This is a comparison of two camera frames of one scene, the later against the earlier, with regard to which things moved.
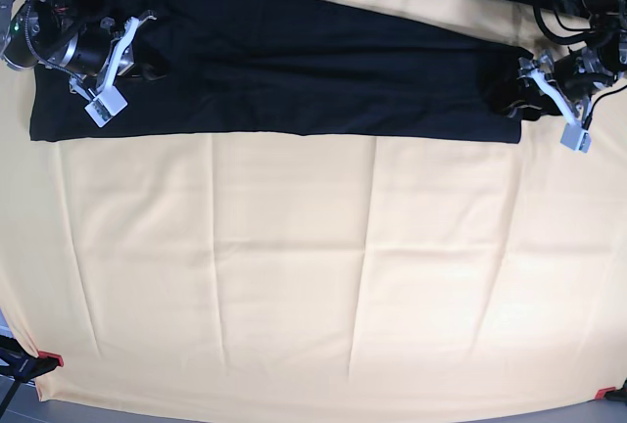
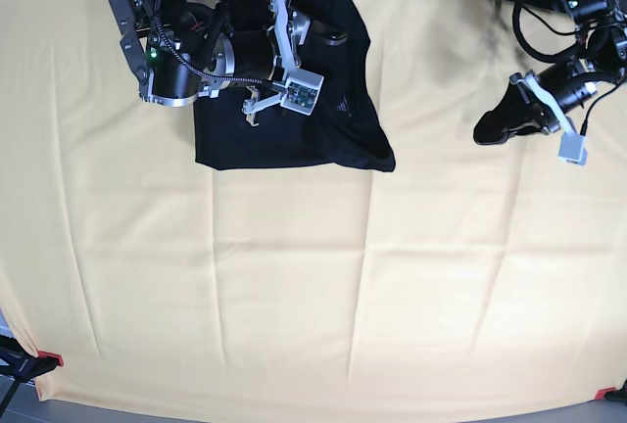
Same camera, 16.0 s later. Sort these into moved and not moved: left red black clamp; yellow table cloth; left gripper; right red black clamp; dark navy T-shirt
Moved: left gripper; dark navy T-shirt
Not moved: right red black clamp; yellow table cloth; left red black clamp
